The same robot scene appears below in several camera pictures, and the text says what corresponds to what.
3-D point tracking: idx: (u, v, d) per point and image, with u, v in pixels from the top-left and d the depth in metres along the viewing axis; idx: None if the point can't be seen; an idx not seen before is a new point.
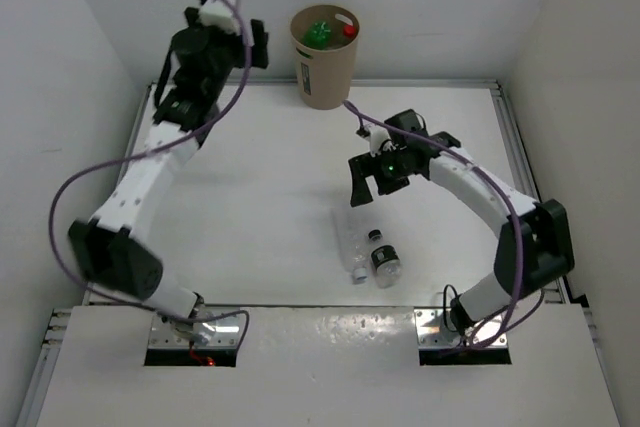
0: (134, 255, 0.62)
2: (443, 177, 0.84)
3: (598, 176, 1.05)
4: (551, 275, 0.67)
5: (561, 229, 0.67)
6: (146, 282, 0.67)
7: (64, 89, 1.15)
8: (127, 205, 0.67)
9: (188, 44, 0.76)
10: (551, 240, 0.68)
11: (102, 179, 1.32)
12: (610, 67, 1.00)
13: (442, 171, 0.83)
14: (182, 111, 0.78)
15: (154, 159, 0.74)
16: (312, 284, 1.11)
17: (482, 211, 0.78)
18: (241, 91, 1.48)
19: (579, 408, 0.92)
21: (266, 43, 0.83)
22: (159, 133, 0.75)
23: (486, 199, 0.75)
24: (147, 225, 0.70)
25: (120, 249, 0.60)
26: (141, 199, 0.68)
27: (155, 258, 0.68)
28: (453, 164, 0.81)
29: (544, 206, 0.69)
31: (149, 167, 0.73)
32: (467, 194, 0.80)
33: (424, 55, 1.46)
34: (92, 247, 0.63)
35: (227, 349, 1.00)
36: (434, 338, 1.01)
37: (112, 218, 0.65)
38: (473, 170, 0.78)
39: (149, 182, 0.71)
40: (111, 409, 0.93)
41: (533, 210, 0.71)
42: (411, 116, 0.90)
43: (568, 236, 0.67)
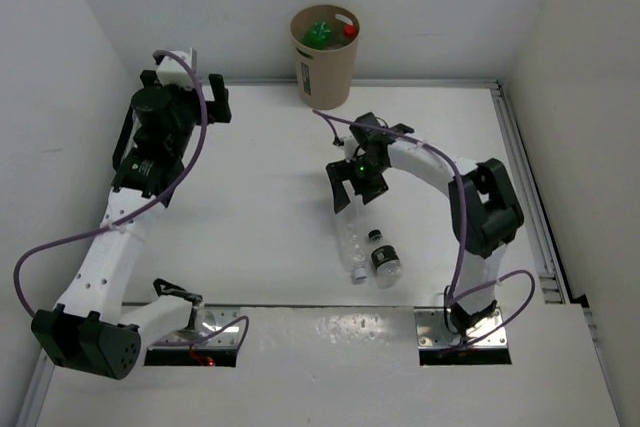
0: (105, 341, 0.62)
2: (402, 159, 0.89)
3: (598, 176, 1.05)
4: (504, 228, 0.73)
5: (503, 182, 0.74)
6: (124, 359, 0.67)
7: (63, 89, 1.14)
8: (93, 288, 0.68)
9: (152, 101, 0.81)
10: (498, 195, 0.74)
11: (102, 179, 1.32)
12: (611, 67, 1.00)
13: (399, 155, 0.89)
14: (143, 172, 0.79)
15: (117, 230, 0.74)
16: (312, 284, 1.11)
17: (438, 183, 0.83)
18: (241, 91, 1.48)
19: (579, 407, 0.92)
21: (228, 96, 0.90)
22: (121, 203, 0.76)
23: (435, 168, 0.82)
24: (116, 303, 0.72)
25: (90, 339, 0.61)
26: (107, 279, 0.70)
27: (131, 333, 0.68)
28: (407, 146, 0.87)
29: (485, 166, 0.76)
31: (114, 239, 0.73)
32: (423, 170, 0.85)
33: (424, 54, 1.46)
34: (60, 337, 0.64)
35: (227, 350, 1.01)
36: (434, 338, 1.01)
37: (77, 306, 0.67)
38: (424, 147, 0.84)
39: (115, 259, 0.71)
40: (111, 409, 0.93)
41: (478, 171, 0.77)
42: (372, 119, 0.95)
43: (511, 189, 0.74)
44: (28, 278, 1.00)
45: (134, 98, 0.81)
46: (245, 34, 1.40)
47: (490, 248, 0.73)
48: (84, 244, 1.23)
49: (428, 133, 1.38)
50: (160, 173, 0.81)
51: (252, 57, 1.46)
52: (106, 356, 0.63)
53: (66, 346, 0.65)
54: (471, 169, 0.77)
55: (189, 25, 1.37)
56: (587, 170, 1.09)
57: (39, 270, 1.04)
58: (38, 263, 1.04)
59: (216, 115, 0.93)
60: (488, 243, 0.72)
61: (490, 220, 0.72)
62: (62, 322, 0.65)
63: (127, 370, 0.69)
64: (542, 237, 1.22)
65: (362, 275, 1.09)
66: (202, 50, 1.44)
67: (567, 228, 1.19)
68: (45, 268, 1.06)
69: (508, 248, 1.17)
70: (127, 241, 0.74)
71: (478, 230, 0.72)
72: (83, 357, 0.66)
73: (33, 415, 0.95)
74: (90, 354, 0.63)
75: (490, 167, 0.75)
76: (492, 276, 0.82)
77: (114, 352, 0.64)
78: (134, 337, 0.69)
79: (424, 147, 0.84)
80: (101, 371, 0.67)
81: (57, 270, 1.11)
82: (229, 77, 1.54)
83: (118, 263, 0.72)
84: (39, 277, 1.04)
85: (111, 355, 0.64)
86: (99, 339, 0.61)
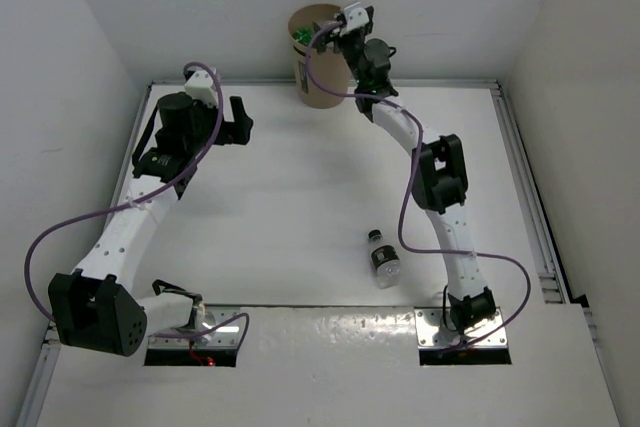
0: (120, 302, 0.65)
2: (381, 119, 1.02)
3: (598, 172, 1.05)
4: (449, 191, 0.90)
5: (458, 153, 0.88)
6: (131, 334, 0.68)
7: (63, 89, 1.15)
8: (112, 255, 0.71)
9: (176, 101, 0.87)
10: (450, 164, 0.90)
11: (101, 179, 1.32)
12: (610, 64, 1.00)
13: (381, 115, 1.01)
14: (162, 164, 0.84)
15: (137, 207, 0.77)
16: (311, 284, 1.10)
17: (407, 145, 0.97)
18: (240, 91, 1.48)
19: (579, 408, 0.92)
21: (243, 113, 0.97)
22: (141, 186, 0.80)
23: (407, 134, 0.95)
24: (130, 276, 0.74)
25: (106, 299, 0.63)
26: (125, 248, 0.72)
27: (139, 310, 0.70)
28: (388, 109, 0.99)
29: (446, 139, 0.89)
31: (132, 215, 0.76)
32: (399, 134, 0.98)
33: (424, 55, 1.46)
34: (73, 302, 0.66)
35: (227, 350, 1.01)
36: (434, 339, 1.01)
37: (95, 269, 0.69)
38: (402, 113, 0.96)
39: (133, 232, 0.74)
40: (110, 410, 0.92)
41: (439, 142, 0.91)
42: (382, 56, 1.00)
43: (462, 161, 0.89)
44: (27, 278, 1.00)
45: (160, 99, 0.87)
46: (245, 34, 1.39)
47: (438, 208, 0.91)
48: (83, 244, 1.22)
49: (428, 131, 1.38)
50: (178, 165, 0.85)
51: (251, 56, 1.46)
52: (119, 320, 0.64)
53: (77, 312, 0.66)
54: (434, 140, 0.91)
55: (188, 25, 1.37)
56: (586, 169, 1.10)
57: (39, 270, 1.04)
58: (39, 262, 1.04)
59: (235, 134, 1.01)
60: (433, 202, 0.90)
61: (439, 185, 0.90)
62: (79, 285, 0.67)
63: (132, 348, 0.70)
64: (542, 236, 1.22)
65: (376, 255, 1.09)
66: (202, 50, 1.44)
67: (566, 227, 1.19)
68: (46, 267, 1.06)
69: (508, 248, 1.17)
70: (148, 216, 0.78)
71: (427, 190, 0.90)
72: (93, 328, 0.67)
73: (33, 415, 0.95)
74: (101, 319, 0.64)
75: (451, 140, 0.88)
76: (467, 246, 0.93)
77: (125, 319, 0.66)
78: (140, 314, 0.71)
79: (402, 114, 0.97)
80: (106, 347, 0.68)
81: (56, 269, 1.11)
82: (228, 77, 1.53)
83: (135, 237, 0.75)
84: (39, 276, 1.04)
85: (122, 321, 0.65)
86: (116, 301, 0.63)
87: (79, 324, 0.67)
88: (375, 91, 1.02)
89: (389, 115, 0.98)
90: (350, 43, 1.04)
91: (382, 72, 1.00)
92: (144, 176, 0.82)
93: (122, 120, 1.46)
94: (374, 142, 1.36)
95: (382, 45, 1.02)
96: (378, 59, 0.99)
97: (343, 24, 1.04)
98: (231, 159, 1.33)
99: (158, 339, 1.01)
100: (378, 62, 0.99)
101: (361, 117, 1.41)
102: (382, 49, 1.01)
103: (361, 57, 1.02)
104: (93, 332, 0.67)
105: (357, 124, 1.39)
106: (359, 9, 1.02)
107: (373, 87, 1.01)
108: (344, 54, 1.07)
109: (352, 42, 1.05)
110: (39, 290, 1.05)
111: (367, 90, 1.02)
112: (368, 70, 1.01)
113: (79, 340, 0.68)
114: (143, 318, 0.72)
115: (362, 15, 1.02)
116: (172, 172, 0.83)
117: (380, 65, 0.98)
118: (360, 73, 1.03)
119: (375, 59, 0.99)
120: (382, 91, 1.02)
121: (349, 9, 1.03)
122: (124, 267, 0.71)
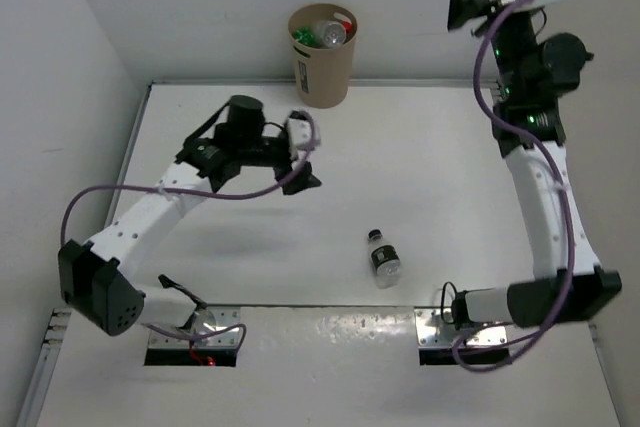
0: (115, 289, 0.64)
2: (519, 173, 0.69)
3: (599, 172, 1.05)
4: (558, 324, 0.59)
5: (604, 301, 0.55)
6: (121, 319, 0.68)
7: (63, 89, 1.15)
8: (124, 237, 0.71)
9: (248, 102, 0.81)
10: (581, 304, 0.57)
11: (100, 179, 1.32)
12: (611, 63, 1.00)
13: (524, 169, 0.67)
14: (206, 156, 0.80)
15: (165, 196, 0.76)
16: (310, 284, 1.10)
17: (536, 233, 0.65)
18: (239, 91, 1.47)
19: (580, 408, 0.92)
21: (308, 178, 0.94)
22: (177, 174, 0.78)
23: (551, 229, 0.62)
24: (138, 260, 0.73)
25: (103, 282, 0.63)
26: (138, 235, 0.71)
27: (136, 297, 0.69)
28: (537, 172, 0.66)
29: (602, 275, 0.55)
31: (160, 203, 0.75)
32: (535, 212, 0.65)
33: (424, 55, 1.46)
34: (78, 274, 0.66)
35: (227, 349, 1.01)
36: (434, 339, 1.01)
37: (104, 246, 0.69)
38: (560, 194, 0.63)
39: (151, 219, 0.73)
40: (110, 410, 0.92)
41: (590, 271, 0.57)
42: (568, 66, 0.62)
43: (598, 310, 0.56)
44: (27, 278, 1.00)
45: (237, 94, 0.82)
46: (245, 33, 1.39)
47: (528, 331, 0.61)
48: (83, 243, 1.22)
49: (428, 131, 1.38)
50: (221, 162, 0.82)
51: (251, 56, 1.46)
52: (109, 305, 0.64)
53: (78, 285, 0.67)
54: (583, 273, 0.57)
55: (188, 24, 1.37)
56: (588, 169, 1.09)
57: (39, 270, 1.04)
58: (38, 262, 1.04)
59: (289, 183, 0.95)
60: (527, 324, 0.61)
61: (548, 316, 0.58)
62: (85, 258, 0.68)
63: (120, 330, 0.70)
64: None
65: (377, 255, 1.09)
66: (201, 49, 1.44)
67: None
68: (45, 267, 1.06)
69: (509, 248, 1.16)
70: (172, 208, 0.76)
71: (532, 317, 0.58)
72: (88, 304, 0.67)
73: (34, 415, 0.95)
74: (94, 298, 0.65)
75: (609, 288, 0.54)
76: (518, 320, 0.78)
77: (116, 305, 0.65)
78: (136, 300, 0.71)
79: (559, 198, 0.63)
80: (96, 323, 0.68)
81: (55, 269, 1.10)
82: (228, 76, 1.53)
83: (152, 225, 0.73)
84: (39, 276, 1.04)
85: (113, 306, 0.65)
86: (110, 287, 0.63)
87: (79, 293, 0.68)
88: (530, 121, 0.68)
89: (538, 184, 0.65)
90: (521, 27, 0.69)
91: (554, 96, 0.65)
92: (185, 162, 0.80)
93: (122, 120, 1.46)
94: (374, 142, 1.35)
95: (575, 44, 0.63)
96: (560, 71, 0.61)
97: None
98: None
99: (158, 338, 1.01)
100: (561, 78, 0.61)
101: (360, 116, 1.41)
102: (573, 53, 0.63)
103: (532, 54, 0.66)
104: (86, 305, 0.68)
105: (357, 124, 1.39)
106: None
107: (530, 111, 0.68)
108: (504, 37, 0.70)
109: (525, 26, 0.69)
110: (40, 290, 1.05)
111: (518, 115, 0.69)
112: (533, 81, 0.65)
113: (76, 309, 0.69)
114: (139, 304, 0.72)
115: None
116: (212, 169, 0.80)
117: (559, 83, 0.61)
118: (518, 79, 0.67)
119: (556, 67, 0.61)
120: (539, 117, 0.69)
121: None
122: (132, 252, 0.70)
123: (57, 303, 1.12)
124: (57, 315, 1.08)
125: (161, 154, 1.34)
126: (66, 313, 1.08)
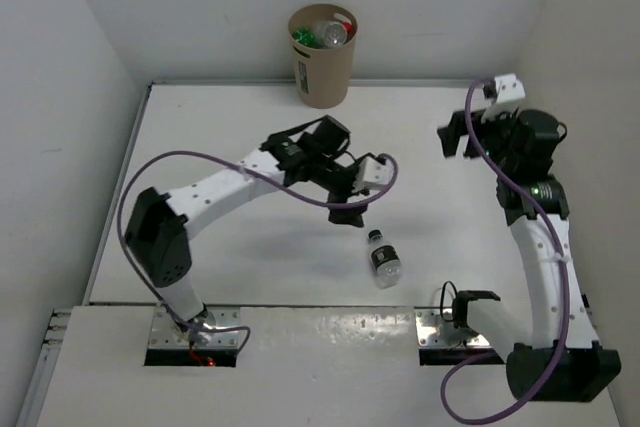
0: (175, 242, 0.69)
2: (520, 239, 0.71)
3: (600, 172, 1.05)
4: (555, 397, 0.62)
5: (603, 377, 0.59)
6: (166, 271, 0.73)
7: (63, 89, 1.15)
8: (197, 199, 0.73)
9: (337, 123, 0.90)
10: (579, 378, 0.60)
11: (100, 179, 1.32)
12: (612, 63, 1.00)
13: (525, 236, 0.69)
14: (289, 152, 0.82)
15: (242, 176, 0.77)
16: (310, 284, 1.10)
17: (533, 299, 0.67)
18: (240, 91, 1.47)
19: (580, 408, 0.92)
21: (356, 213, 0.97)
22: (257, 159, 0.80)
23: (549, 301, 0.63)
24: (200, 225, 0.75)
25: (170, 232, 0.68)
26: (210, 202, 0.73)
27: (185, 256, 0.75)
28: (539, 241, 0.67)
29: (600, 352, 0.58)
31: (237, 179, 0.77)
32: (533, 279, 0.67)
33: (424, 55, 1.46)
34: (151, 217, 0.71)
35: (227, 350, 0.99)
36: (434, 338, 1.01)
37: (177, 201, 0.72)
38: (560, 264, 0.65)
39: (226, 190, 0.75)
40: (109, 410, 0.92)
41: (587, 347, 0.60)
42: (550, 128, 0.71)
43: (595, 387, 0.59)
44: (26, 278, 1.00)
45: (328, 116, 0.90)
46: (246, 33, 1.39)
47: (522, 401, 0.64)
48: (82, 244, 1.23)
49: (428, 131, 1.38)
50: (301, 162, 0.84)
51: (252, 57, 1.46)
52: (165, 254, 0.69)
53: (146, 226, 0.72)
54: (584, 347, 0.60)
55: (189, 25, 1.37)
56: (588, 168, 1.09)
57: (38, 269, 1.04)
58: (38, 262, 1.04)
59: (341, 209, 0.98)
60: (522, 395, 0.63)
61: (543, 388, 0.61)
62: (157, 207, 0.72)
63: (160, 280, 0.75)
64: None
65: (377, 255, 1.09)
66: (201, 50, 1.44)
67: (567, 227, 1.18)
68: (45, 267, 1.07)
69: (509, 248, 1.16)
70: (245, 189, 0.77)
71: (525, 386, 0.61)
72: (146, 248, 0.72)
73: (33, 415, 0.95)
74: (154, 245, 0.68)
75: (606, 366, 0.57)
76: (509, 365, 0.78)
77: (169, 256, 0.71)
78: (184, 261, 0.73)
79: (558, 269, 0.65)
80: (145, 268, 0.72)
81: (55, 269, 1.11)
82: (228, 77, 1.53)
83: (224, 196, 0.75)
84: (38, 276, 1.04)
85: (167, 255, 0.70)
86: (174, 238, 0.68)
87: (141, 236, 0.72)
88: (534, 192, 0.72)
89: (538, 253, 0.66)
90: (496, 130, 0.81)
91: (546, 160, 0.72)
92: (267, 151, 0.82)
93: (122, 120, 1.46)
94: (374, 142, 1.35)
95: (546, 117, 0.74)
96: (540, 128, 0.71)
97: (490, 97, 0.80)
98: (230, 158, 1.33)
99: (158, 338, 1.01)
100: (542, 133, 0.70)
101: (360, 117, 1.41)
102: (547, 120, 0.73)
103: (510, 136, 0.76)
104: (142, 249, 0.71)
105: (357, 124, 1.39)
106: (515, 80, 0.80)
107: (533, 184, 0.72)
108: (490, 144, 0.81)
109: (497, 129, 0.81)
110: (40, 290, 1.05)
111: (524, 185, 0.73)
112: (523, 148, 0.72)
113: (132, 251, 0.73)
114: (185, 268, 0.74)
115: (516, 88, 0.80)
116: (290, 165, 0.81)
117: (543, 136, 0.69)
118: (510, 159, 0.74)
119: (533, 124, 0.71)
120: (543, 188, 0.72)
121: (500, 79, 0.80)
122: (200, 215, 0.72)
123: (58, 303, 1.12)
124: (56, 315, 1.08)
125: (161, 154, 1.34)
126: (66, 313, 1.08)
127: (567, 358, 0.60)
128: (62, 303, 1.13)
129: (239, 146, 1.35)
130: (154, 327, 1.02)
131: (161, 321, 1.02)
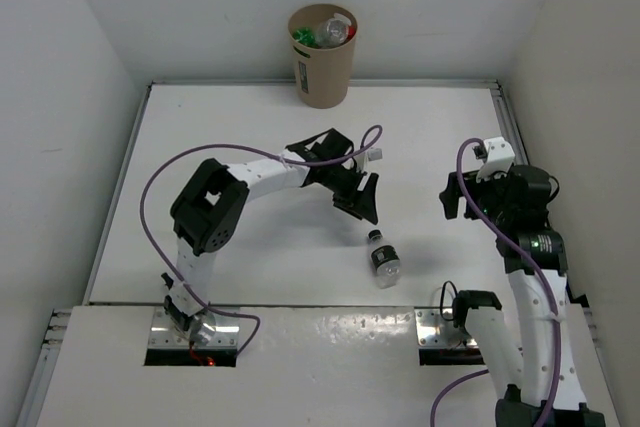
0: (239, 201, 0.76)
2: (517, 291, 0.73)
3: (599, 174, 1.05)
4: None
5: None
6: (217, 235, 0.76)
7: (63, 89, 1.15)
8: (252, 173, 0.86)
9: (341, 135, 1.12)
10: None
11: (100, 179, 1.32)
12: (612, 65, 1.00)
13: (522, 291, 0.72)
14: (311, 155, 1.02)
15: (282, 164, 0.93)
16: (310, 284, 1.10)
17: (525, 353, 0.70)
18: (240, 91, 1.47)
19: None
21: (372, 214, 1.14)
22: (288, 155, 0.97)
23: (539, 360, 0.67)
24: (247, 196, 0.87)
25: (237, 190, 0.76)
26: (261, 177, 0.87)
27: (232, 225, 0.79)
28: (536, 298, 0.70)
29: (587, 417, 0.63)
31: (278, 166, 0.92)
32: (526, 335, 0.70)
33: (424, 56, 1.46)
34: (209, 182, 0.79)
35: (227, 350, 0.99)
36: (434, 339, 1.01)
37: (237, 172, 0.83)
38: (552, 323, 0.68)
39: (270, 171, 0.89)
40: (109, 410, 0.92)
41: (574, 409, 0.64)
42: (541, 178, 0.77)
43: None
44: (27, 278, 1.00)
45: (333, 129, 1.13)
46: (245, 33, 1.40)
47: None
48: (82, 244, 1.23)
49: (428, 131, 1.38)
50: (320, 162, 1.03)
51: (251, 57, 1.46)
52: (228, 211, 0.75)
53: (202, 190, 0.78)
54: (570, 409, 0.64)
55: (188, 25, 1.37)
56: (587, 169, 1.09)
57: (38, 269, 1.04)
58: (38, 262, 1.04)
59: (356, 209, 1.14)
60: None
61: None
62: (215, 175, 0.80)
63: (208, 246, 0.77)
64: None
65: (377, 255, 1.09)
66: (201, 50, 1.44)
67: (567, 227, 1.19)
68: (45, 268, 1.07)
69: None
70: (283, 175, 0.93)
71: None
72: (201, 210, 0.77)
73: (33, 415, 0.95)
74: (218, 203, 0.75)
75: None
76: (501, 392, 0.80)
77: (228, 216, 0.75)
78: (230, 230, 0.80)
79: (552, 328, 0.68)
80: (195, 231, 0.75)
81: (55, 269, 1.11)
82: (227, 77, 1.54)
83: (269, 175, 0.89)
84: (38, 276, 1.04)
85: (228, 215, 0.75)
86: (242, 194, 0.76)
87: (195, 202, 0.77)
88: (534, 244, 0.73)
89: (534, 311, 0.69)
90: (491, 189, 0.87)
91: (541, 210, 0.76)
92: (294, 152, 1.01)
93: (122, 120, 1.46)
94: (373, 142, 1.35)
95: (535, 169, 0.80)
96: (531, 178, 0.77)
97: (481, 155, 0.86)
98: (229, 158, 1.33)
99: (158, 338, 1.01)
100: (534, 183, 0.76)
101: (360, 117, 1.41)
102: (536, 172, 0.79)
103: (505, 191, 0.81)
104: (197, 213, 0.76)
105: (357, 124, 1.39)
106: (502, 141, 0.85)
107: (533, 236, 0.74)
108: (485, 201, 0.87)
109: (490, 188, 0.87)
110: (40, 290, 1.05)
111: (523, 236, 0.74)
112: (519, 198, 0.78)
113: (181, 216, 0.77)
114: (226, 239, 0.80)
115: (505, 148, 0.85)
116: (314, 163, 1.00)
117: (536, 186, 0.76)
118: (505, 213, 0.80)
119: (526, 176, 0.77)
120: (541, 238, 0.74)
121: (490, 140, 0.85)
122: (253, 186, 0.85)
123: (57, 303, 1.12)
124: (57, 315, 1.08)
125: (160, 154, 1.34)
126: (66, 313, 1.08)
127: (553, 416, 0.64)
128: (62, 303, 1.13)
129: (238, 146, 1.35)
130: (154, 327, 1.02)
131: (161, 321, 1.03)
